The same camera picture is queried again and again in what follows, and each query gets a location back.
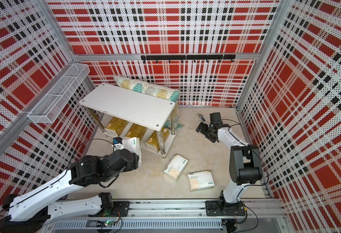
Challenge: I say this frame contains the white tissue pack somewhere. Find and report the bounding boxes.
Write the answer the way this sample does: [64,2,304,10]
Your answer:
[123,137,142,166]
[188,170,215,192]
[163,154,189,181]

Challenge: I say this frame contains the gold tissue pack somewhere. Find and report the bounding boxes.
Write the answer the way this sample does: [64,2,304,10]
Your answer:
[105,117,128,136]
[146,127,170,152]
[125,124,147,140]

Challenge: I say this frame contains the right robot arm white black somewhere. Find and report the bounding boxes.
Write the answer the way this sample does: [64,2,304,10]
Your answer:
[196,121,263,216]

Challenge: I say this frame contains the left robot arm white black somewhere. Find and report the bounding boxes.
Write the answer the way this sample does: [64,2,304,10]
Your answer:
[0,149,141,233]

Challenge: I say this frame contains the white two-tier shelf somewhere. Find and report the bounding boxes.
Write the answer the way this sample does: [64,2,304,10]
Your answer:
[80,83,176,159]

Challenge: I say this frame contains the small floor debris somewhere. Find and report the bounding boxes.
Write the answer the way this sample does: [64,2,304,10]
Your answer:
[196,113,205,122]

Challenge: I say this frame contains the geometric patterned pillow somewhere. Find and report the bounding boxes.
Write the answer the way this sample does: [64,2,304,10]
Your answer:
[114,76,184,129]

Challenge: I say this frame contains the small green circuit board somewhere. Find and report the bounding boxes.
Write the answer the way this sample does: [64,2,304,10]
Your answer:
[96,220,117,228]

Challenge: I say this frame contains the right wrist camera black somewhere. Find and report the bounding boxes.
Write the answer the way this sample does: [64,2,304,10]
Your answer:
[210,112,223,126]

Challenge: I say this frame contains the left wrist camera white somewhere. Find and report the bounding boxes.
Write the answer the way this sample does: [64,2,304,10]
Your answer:
[112,137,124,151]

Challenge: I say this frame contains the black wall hook rail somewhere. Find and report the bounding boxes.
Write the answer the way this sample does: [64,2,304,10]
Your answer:
[140,54,236,62]

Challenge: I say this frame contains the white wire mesh basket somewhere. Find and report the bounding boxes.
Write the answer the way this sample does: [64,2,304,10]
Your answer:
[27,63,89,124]

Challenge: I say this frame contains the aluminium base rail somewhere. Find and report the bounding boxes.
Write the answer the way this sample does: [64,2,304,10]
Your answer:
[41,199,293,233]

